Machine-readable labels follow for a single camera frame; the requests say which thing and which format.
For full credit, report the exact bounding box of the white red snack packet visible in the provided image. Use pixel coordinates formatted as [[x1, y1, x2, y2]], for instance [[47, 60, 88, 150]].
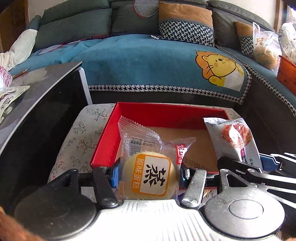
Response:
[[203, 118, 263, 170]]

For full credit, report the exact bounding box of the steamed cake clear packet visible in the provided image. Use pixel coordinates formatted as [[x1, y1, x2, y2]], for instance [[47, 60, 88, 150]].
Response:
[[117, 116, 196, 200]]

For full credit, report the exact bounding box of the dark green sofa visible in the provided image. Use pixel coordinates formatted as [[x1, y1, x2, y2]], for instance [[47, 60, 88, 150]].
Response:
[[15, 1, 295, 154]]

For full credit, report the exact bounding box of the floral tablecloth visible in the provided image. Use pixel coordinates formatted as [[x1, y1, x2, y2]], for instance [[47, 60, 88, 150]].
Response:
[[47, 103, 242, 204]]

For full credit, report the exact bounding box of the red cardboard box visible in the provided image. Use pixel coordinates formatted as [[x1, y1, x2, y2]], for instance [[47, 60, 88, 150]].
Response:
[[89, 101, 231, 175]]

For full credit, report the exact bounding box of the orange basket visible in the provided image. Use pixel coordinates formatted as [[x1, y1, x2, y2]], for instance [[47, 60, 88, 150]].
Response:
[[277, 55, 296, 95]]

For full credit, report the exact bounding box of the black glossy side table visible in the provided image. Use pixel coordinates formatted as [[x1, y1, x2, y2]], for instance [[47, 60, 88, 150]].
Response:
[[1, 62, 92, 212]]

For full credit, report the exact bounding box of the white plastic bag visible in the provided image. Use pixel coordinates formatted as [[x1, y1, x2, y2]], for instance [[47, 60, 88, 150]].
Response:
[[253, 22, 282, 73]]

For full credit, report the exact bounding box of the white paper packet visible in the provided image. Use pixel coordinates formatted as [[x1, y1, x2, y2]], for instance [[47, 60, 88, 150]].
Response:
[[1, 85, 30, 122]]

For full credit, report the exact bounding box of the brown houndstooth cushion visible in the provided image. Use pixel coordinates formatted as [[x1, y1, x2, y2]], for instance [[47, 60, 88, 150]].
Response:
[[234, 22, 254, 58], [159, 1, 215, 47]]

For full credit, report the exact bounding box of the white cloth on armrest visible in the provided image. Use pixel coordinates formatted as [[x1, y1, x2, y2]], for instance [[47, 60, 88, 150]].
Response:
[[0, 29, 38, 71]]

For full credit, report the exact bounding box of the round mesh racket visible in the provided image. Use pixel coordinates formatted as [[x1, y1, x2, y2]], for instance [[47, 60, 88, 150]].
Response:
[[133, 0, 160, 18]]

